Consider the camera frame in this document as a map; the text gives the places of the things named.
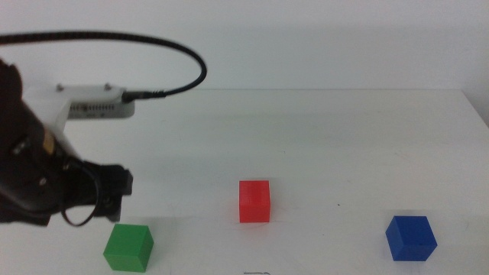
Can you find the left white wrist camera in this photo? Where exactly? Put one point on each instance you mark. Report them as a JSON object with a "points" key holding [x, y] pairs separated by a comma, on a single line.
{"points": [[95, 109]]}

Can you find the red cube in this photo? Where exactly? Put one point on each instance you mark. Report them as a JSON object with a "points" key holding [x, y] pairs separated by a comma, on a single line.
{"points": [[254, 202]]}

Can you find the blue cube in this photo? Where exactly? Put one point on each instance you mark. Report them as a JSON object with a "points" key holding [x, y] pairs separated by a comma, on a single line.
{"points": [[410, 238]]}

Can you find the green cube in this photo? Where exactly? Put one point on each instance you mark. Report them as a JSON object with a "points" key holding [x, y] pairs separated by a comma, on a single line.
{"points": [[128, 248]]}

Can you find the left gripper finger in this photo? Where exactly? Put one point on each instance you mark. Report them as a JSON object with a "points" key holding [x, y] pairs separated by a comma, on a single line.
{"points": [[111, 208]]}

